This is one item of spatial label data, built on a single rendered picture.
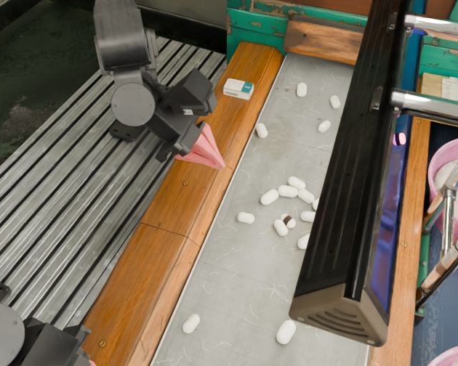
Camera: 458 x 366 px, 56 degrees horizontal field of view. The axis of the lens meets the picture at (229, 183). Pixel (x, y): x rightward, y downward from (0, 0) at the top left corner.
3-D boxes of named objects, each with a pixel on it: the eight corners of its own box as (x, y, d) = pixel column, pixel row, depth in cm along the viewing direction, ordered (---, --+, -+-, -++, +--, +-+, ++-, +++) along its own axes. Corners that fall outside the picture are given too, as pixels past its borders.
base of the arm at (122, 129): (171, 66, 105) (147, 59, 107) (126, 118, 94) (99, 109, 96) (174, 91, 112) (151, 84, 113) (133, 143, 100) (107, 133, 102)
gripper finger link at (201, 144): (244, 140, 72) (203, 103, 69) (230, 171, 68) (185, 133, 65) (220, 154, 77) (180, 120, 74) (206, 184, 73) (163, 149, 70)
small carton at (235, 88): (223, 94, 97) (223, 87, 95) (228, 84, 99) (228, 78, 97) (248, 100, 95) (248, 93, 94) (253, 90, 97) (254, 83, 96)
